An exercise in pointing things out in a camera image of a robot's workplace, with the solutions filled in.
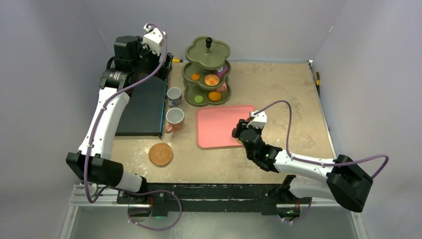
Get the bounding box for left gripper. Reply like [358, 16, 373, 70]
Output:
[132, 36, 172, 80]

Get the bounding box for pink serving tray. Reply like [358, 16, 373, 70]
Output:
[196, 105, 255, 149]

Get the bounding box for chocolate chip cookie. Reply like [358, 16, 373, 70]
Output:
[191, 73, 201, 81]

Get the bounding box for orange egg tart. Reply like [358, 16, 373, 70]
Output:
[208, 91, 222, 102]

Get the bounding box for pink strawberry roll cake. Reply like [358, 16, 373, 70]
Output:
[216, 83, 227, 93]

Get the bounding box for green three-tier stand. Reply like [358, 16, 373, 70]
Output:
[182, 36, 231, 107]

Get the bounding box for round bread bun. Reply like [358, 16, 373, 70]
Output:
[204, 74, 220, 86]

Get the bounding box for purple green cake slice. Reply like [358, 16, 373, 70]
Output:
[213, 66, 229, 79]

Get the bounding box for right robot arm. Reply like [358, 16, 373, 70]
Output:
[231, 119, 373, 213]

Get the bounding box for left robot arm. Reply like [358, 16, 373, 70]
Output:
[66, 33, 171, 204]

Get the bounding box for grey mug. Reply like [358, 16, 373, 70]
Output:
[166, 87, 182, 108]

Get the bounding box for dark blue flat box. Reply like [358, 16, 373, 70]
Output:
[115, 77, 168, 137]

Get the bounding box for pink mug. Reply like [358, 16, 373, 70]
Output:
[165, 108, 185, 133]

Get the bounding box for woven rattan coaster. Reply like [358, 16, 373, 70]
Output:
[148, 143, 174, 167]

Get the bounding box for yellow black tool right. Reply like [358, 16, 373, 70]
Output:
[316, 71, 320, 88]

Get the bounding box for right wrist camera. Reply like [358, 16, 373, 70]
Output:
[247, 111, 267, 129]

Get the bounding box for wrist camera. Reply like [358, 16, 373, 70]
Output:
[247, 111, 267, 129]
[142, 23, 167, 56]

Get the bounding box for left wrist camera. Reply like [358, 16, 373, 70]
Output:
[142, 23, 167, 56]

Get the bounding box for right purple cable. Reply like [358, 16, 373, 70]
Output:
[252, 100, 390, 225]

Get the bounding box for purple cable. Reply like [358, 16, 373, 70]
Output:
[83, 23, 183, 232]
[252, 100, 390, 225]

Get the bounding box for black base frame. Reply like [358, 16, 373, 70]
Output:
[116, 175, 311, 217]

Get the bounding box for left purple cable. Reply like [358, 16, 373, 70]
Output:
[83, 23, 183, 232]

